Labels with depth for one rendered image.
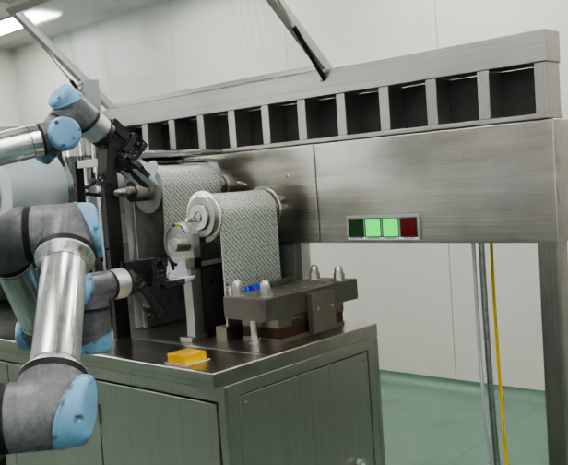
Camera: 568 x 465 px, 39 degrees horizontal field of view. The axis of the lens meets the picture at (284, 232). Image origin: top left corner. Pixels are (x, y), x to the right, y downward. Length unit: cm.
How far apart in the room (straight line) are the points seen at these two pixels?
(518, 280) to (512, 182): 266
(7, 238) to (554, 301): 138
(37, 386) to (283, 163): 134
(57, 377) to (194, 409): 71
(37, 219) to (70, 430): 47
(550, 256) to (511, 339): 260
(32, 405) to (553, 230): 127
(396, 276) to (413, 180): 293
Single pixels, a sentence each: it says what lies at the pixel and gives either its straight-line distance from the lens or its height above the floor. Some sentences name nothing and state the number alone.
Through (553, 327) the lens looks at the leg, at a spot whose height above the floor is 90.
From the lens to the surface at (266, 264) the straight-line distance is 238.
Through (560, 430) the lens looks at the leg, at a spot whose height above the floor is 62.
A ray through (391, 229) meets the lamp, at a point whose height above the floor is 118.
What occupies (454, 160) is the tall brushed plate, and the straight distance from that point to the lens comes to 214.
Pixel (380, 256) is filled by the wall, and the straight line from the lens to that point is 516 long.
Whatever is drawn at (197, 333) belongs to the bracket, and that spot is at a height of 92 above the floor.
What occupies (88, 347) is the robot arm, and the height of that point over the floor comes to 97.
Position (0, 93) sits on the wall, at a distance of 829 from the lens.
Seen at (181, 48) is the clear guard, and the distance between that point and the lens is 268.
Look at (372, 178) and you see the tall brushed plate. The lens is 228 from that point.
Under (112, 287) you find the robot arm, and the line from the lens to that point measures 197.
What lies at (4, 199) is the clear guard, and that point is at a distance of 304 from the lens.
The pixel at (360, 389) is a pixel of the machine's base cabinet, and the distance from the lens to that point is 235.
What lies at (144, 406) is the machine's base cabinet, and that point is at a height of 77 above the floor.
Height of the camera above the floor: 134
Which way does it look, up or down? 4 degrees down
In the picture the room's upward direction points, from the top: 4 degrees counter-clockwise
